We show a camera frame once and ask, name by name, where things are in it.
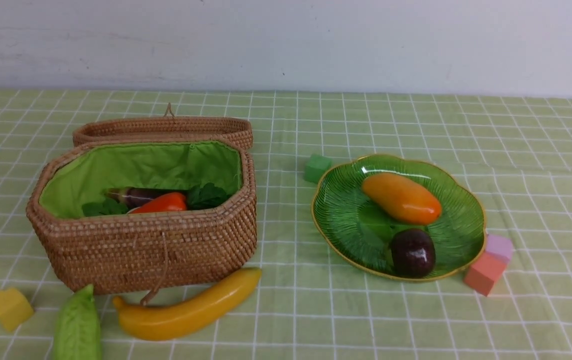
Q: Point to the green foam cube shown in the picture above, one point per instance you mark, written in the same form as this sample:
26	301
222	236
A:
315	167

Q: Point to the white radish with leaves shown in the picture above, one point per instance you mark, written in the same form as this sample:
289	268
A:
108	206

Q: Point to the dark purple passion fruit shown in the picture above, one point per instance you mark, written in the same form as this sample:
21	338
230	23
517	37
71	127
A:
412	253

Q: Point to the woven wicker basket green lining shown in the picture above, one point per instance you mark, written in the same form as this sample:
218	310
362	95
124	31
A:
125	252

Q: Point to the yellow foam cube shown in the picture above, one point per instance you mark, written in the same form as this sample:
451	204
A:
15	309

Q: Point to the green bitter gourd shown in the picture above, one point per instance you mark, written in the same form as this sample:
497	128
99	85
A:
78	328

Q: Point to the orange carrot with leaves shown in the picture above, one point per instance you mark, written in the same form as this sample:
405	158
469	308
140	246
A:
163	203

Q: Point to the green glass leaf plate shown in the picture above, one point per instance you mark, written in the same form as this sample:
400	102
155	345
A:
359	231

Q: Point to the pink foam cube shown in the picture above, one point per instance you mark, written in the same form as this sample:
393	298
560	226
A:
499	247

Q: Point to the yellow banana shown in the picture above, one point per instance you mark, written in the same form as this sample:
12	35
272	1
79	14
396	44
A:
186	317

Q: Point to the orange mango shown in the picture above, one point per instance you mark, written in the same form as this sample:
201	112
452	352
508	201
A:
402	199

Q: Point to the dark purple eggplant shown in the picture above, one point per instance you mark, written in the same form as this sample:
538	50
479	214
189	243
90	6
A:
134	197

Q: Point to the salmon orange foam cube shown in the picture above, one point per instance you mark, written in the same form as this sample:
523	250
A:
483	275

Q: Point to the woven wicker basket lid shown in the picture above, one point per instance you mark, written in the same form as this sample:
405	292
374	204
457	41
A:
235	130

